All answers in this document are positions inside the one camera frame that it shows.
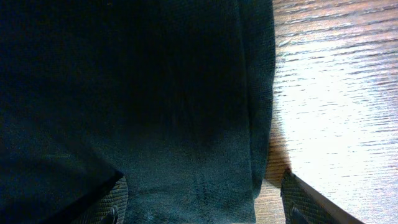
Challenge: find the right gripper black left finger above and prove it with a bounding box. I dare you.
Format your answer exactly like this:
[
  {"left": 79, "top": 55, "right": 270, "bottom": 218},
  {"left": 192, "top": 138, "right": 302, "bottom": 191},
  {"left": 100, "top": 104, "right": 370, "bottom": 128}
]
[{"left": 71, "top": 177, "right": 129, "bottom": 224}]

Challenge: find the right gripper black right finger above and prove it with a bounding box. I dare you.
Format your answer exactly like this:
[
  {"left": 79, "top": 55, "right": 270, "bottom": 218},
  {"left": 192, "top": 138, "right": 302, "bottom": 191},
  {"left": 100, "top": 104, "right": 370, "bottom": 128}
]
[{"left": 280, "top": 169, "right": 363, "bottom": 224}]

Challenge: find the dark green cloth garment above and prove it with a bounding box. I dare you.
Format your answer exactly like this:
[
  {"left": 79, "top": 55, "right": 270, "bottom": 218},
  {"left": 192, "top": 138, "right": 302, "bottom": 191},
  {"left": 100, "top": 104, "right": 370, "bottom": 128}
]
[{"left": 1, "top": 0, "right": 275, "bottom": 223}]

